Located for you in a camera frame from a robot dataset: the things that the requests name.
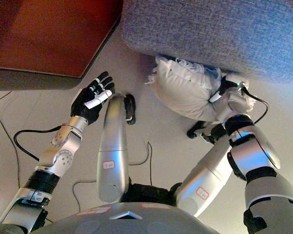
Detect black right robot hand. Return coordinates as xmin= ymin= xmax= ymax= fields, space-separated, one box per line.
xmin=209 ymin=74 xmax=250 ymax=103

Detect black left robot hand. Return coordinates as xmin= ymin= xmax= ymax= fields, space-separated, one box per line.
xmin=70 ymin=71 xmax=116 ymax=126

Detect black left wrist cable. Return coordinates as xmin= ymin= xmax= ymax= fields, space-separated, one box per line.
xmin=14 ymin=125 xmax=67 ymax=162

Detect white fringed pillow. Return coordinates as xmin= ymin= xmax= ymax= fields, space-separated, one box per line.
xmin=144 ymin=55 xmax=235 ymax=122

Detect grey fabric armchair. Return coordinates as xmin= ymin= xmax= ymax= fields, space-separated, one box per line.
xmin=121 ymin=0 xmax=293 ymax=83

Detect grey robot torso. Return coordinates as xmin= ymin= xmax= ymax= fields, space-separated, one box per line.
xmin=39 ymin=203 xmax=215 ymax=234

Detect red-brown wooden cabinet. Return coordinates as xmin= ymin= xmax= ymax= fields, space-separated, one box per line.
xmin=0 ymin=0 xmax=124 ymax=78

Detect thin dark floor cable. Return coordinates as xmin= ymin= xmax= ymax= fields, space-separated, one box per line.
xmin=0 ymin=90 xmax=21 ymax=189
xmin=72 ymin=179 xmax=98 ymax=213
xmin=127 ymin=141 xmax=154 ymax=187

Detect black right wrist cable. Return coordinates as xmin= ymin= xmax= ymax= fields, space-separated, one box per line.
xmin=243 ymin=84 xmax=270 ymax=124

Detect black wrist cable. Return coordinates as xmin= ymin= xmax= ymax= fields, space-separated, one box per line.
xmin=14 ymin=125 xmax=67 ymax=162
xmin=243 ymin=84 xmax=270 ymax=124

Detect silver right robot leg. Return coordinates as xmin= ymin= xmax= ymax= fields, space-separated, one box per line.
xmin=175 ymin=120 xmax=235 ymax=217

